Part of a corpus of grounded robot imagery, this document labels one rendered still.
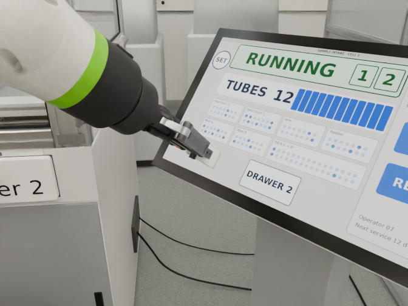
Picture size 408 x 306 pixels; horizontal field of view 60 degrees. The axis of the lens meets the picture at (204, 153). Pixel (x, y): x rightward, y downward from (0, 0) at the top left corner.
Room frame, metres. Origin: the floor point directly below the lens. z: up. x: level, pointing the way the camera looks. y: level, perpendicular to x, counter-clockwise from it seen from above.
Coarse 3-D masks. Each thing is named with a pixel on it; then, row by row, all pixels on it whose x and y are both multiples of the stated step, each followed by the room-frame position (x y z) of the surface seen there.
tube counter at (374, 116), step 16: (272, 96) 0.57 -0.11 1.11; (288, 96) 0.56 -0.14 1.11; (304, 96) 0.54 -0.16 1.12; (320, 96) 0.53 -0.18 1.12; (336, 96) 0.51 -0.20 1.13; (304, 112) 0.52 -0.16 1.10; (320, 112) 0.51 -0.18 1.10; (336, 112) 0.50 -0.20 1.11; (352, 112) 0.48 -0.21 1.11; (368, 112) 0.47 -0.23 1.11; (384, 112) 0.46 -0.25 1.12; (368, 128) 0.46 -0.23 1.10; (384, 128) 0.45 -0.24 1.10
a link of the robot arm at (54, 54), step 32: (0, 0) 0.28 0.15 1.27; (32, 0) 0.30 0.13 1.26; (64, 0) 0.35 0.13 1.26; (0, 32) 0.28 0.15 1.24; (32, 32) 0.30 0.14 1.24; (64, 32) 0.32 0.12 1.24; (96, 32) 0.37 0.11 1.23; (0, 64) 0.29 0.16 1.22; (32, 64) 0.30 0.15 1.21; (64, 64) 0.32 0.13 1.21; (96, 64) 0.34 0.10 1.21; (64, 96) 0.33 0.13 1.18
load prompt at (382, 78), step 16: (240, 48) 0.68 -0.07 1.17; (256, 48) 0.66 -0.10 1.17; (272, 48) 0.64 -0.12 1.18; (240, 64) 0.66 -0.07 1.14; (256, 64) 0.64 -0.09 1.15; (272, 64) 0.62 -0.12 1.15; (288, 64) 0.60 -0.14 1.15; (304, 64) 0.58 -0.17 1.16; (320, 64) 0.57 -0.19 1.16; (336, 64) 0.55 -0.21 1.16; (352, 64) 0.54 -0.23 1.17; (368, 64) 0.53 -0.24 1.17; (384, 64) 0.51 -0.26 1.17; (400, 64) 0.50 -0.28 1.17; (304, 80) 0.56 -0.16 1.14; (320, 80) 0.55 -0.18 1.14; (336, 80) 0.53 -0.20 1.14; (352, 80) 0.52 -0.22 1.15; (368, 80) 0.51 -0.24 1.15; (384, 80) 0.50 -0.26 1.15; (400, 80) 0.48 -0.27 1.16
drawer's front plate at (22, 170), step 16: (0, 160) 0.69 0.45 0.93; (16, 160) 0.69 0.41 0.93; (32, 160) 0.70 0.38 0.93; (48, 160) 0.70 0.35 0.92; (0, 176) 0.69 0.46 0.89; (16, 176) 0.69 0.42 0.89; (32, 176) 0.70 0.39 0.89; (48, 176) 0.70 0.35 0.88; (32, 192) 0.70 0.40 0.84; (48, 192) 0.70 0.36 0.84
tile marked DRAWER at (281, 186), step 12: (252, 168) 0.50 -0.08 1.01; (264, 168) 0.49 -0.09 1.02; (276, 168) 0.48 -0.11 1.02; (240, 180) 0.49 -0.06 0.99; (252, 180) 0.48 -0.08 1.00; (264, 180) 0.47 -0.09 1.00; (276, 180) 0.46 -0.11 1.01; (288, 180) 0.46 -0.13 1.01; (300, 180) 0.45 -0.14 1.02; (264, 192) 0.46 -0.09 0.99; (276, 192) 0.45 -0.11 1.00; (288, 192) 0.44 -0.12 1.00; (288, 204) 0.43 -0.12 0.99
